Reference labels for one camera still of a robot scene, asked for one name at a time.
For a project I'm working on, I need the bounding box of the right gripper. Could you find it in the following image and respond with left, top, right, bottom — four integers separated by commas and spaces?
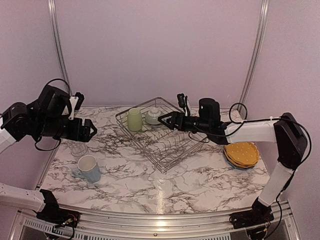
158, 111, 211, 133

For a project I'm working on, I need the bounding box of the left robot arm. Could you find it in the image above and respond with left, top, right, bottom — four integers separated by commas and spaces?
0, 83, 97, 223

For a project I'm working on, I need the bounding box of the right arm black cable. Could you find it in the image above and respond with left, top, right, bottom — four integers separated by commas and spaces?
187, 102, 313, 166

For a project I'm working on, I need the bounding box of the aluminium post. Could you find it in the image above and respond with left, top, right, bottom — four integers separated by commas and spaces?
239, 0, 270, 104
47, 0, 72, 94

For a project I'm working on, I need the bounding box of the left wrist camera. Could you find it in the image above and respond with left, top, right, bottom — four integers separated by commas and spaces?
66, 92, 85, 120

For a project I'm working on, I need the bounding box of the light blue mug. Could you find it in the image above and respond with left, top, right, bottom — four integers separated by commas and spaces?
71, 154, 101, 184

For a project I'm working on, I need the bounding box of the green mug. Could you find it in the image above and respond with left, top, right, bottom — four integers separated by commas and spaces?
127, 108, 143, 132

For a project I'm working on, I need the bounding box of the wire dish rack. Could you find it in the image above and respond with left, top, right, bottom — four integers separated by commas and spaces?
115, 97, 209, 173

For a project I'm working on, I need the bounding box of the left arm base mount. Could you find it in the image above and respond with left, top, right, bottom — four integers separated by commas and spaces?
36, 208, 80, 228

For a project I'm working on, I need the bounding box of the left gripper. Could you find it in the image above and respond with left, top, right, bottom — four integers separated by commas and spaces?
34, 116, 97, 143

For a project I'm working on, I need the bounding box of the white ribbed bowl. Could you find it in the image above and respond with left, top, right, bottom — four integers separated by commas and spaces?
145, 107, 162, 125

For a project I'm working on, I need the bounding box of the clear glass back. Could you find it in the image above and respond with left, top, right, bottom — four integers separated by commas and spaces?
67, 140, 88, 158

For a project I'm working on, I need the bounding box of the right aluminium post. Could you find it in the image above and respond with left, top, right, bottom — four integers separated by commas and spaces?
239, 0, 270, 104

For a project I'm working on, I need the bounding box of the left aluminium post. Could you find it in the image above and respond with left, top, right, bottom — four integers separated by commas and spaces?
47, 0, 72, 94

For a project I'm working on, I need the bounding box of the yellow plate front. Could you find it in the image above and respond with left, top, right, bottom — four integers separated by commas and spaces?
223, 153, 259, 168

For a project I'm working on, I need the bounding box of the yellow plate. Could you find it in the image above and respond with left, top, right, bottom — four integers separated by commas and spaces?
224, 142, 260, 162
223, 153, 259, 168

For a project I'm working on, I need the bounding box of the front aluminium rail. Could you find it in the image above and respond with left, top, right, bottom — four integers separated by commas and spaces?
7, 201, 302, 240

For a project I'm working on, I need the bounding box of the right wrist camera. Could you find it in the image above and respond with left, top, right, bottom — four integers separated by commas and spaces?
177, 93, 191, 117

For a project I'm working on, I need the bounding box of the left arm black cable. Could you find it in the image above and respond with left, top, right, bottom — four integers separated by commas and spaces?
33, 78, 72, 151

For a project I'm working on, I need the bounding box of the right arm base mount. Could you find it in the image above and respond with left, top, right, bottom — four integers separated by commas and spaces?
229, 209, 275, 229

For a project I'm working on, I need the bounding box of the yellow plate back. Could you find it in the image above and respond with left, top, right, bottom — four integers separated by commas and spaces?
224, 142, 260, 162

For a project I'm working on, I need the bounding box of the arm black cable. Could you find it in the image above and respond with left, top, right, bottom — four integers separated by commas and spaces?
187, 102, 313, 166
33, 78, 72, 151

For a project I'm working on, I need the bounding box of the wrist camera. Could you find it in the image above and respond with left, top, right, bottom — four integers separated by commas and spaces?
66, 92, 85, 120
177, 93, 191, 117

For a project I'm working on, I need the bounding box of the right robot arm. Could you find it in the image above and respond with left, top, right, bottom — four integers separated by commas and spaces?
157, 94, 312, 229

